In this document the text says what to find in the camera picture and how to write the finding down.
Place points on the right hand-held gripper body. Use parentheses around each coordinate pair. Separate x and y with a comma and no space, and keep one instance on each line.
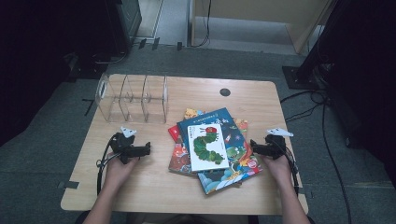
(274,147)

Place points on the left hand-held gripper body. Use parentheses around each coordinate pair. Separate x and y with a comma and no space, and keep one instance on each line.
(123,144)

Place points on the dark blue monster picture book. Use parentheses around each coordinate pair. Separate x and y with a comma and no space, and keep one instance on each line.
(239,155)

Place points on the red picture book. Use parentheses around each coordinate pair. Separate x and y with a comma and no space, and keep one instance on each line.
(174,133)

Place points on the light blue animals picture book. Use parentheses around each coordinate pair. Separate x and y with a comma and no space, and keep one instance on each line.
(179,158)

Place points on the clear acrylic book rack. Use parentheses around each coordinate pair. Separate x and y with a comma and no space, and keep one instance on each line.
(134,105)

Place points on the white caterpillar picture book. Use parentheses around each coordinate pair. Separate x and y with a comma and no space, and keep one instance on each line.
(207,149)

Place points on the person's right hand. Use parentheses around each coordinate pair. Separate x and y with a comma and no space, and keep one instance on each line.
(280,171)

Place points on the person's left hand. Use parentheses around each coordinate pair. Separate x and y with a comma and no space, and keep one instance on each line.
(118,171)

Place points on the black round table grommet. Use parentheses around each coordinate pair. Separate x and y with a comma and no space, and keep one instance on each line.
(224,92)

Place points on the black metal stand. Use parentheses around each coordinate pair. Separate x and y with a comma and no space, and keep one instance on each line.
(303,77)

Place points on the person's lap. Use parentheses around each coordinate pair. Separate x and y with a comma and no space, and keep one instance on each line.
(199,220)

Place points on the black tape strip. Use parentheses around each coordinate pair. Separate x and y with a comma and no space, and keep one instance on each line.
(179,46)
(142,43)
(155,43)

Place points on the dark curtain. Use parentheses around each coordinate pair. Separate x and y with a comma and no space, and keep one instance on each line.
(37,62)
(370,77)

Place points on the dark cabinet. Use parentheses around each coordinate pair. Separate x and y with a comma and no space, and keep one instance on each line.
(124,21)

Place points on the beige wooden cabinet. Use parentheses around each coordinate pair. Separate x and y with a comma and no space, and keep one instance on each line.
(264,7)

